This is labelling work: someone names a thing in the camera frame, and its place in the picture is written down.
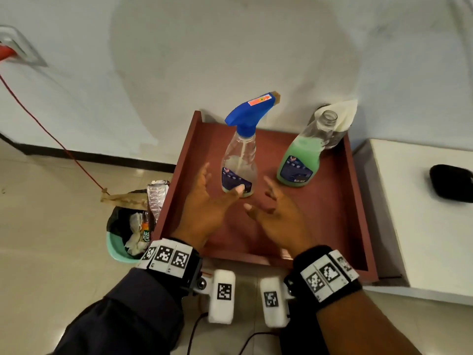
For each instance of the brown paper scrap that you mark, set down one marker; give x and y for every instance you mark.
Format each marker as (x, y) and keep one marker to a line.
(125, 198)

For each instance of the reddish brown wooden tray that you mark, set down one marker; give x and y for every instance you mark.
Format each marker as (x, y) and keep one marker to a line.
(329, 207)

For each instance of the small orange drink bottle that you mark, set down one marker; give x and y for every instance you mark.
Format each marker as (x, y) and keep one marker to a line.
(145, 232)

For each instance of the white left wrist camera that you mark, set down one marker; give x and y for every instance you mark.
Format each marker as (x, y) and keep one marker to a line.
(221, 295)

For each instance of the person's left forearm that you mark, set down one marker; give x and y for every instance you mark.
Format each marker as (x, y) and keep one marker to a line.
(125, 317)

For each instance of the open bottle with green liquid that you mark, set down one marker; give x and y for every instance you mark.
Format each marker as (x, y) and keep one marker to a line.
(301, 160)

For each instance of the silver foil packet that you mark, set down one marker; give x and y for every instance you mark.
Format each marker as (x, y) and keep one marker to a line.
(157, 197)

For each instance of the clear spray bottle blue trigger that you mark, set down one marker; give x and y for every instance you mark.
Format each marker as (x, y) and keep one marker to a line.
(240, 158)

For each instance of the green bin with black bag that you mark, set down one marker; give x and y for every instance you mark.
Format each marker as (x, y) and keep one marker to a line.
(118, 240)

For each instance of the red plug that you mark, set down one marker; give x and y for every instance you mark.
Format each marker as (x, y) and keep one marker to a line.
(6, 52)

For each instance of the person's right thumb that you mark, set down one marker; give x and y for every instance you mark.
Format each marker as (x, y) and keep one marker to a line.
(257, 211)

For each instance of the black oval case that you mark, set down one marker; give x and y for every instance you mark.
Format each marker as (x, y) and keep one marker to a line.
(452, 182)

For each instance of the white wall socket plate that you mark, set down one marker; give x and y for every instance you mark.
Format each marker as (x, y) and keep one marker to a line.
(22, 44)

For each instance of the person's left hand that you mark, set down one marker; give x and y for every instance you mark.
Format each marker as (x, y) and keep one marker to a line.
(199, 214)

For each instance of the left wristband with marker tags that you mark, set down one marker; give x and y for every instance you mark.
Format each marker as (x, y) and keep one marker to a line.
(168, 256)

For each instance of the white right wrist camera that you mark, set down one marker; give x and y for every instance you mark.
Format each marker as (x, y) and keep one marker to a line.
(273, 303)

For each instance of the white paper funnel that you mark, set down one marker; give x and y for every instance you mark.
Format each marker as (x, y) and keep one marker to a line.
(345, 112)

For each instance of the person's right hand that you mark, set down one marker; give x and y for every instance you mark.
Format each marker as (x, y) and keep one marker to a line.
(286, 223)

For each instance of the white cabinet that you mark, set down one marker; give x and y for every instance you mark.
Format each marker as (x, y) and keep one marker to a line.
(425, 232)

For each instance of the right wristband with marker tags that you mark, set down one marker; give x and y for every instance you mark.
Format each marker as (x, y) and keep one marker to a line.
(325, 275)

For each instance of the person's left thumb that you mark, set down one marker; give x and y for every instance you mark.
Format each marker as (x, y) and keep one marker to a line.
(232, 194)

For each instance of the person's right forearm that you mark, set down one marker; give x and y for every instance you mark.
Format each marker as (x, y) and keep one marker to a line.
(362, 329)

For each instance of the crumpled white paper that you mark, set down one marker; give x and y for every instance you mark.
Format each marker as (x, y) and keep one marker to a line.
(136, 242)

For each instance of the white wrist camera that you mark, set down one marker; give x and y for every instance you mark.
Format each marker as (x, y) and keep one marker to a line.
(273, 303)
(221, 295)

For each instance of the wristband with marker tags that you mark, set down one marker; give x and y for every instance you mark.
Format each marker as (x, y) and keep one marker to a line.
(168, 256)
(325, 275)

